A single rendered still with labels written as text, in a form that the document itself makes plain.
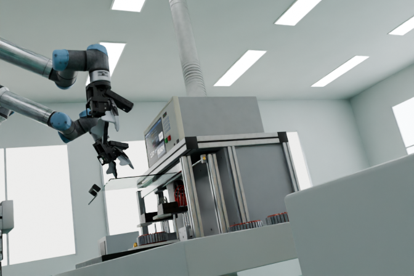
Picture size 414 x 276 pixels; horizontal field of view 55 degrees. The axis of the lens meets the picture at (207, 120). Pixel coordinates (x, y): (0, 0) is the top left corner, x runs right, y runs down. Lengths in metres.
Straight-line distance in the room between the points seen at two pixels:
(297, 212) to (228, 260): 0.39
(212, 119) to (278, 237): 1.08
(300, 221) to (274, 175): 1.40
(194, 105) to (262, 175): 0.38
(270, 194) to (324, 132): 7.22
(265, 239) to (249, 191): 0.92
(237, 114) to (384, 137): 7.41
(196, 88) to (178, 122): 1.65
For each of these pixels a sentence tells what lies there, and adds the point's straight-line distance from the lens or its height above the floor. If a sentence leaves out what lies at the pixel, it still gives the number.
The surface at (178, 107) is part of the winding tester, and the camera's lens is 1.57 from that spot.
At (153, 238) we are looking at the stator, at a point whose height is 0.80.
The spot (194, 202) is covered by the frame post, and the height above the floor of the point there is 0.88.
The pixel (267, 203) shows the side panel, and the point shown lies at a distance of 1.51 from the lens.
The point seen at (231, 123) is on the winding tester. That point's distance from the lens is 1.65.
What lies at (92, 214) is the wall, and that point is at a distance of 6.32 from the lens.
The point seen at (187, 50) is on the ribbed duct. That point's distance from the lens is 3.42.
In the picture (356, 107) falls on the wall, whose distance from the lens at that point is 9.43.
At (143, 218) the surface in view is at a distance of 1.77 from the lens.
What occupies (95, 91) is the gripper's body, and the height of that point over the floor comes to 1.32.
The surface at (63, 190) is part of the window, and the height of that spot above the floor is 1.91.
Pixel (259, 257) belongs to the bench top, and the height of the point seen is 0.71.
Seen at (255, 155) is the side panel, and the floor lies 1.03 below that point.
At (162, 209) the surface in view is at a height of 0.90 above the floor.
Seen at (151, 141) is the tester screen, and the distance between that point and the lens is 1.86.
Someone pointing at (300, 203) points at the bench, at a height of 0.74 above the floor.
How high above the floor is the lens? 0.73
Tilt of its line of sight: 17 degrees up
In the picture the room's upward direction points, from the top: 11 degrees counter-clockwise
